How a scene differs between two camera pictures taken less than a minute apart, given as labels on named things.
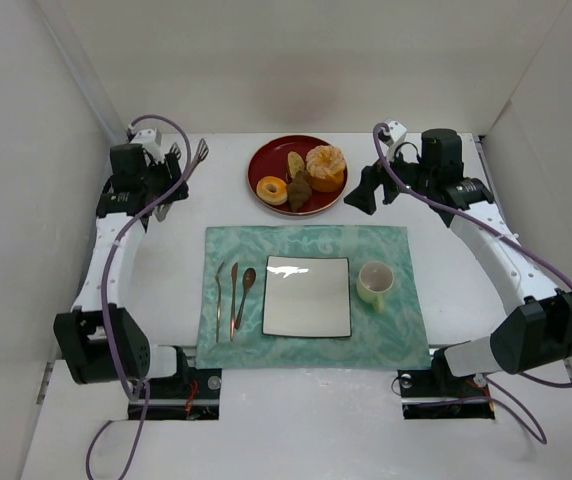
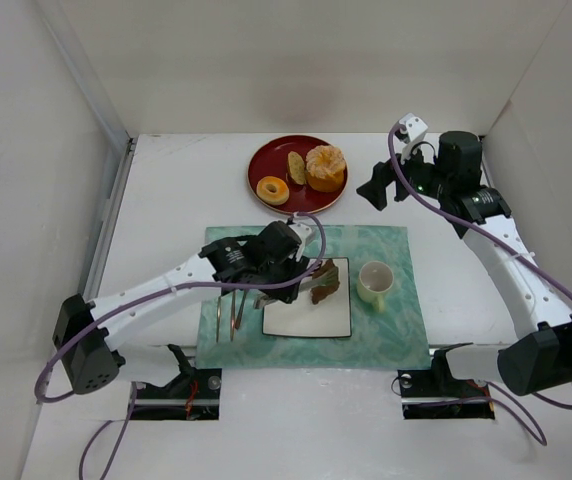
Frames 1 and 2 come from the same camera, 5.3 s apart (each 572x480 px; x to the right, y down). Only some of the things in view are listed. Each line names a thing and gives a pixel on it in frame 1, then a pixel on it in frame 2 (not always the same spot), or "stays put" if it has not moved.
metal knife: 234,271 stays put
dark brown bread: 299,191 -> 320,292
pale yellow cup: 375,278 stays put
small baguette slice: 295,163 stays put
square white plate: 306,296 stays put
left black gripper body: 172,167 -> 286,279
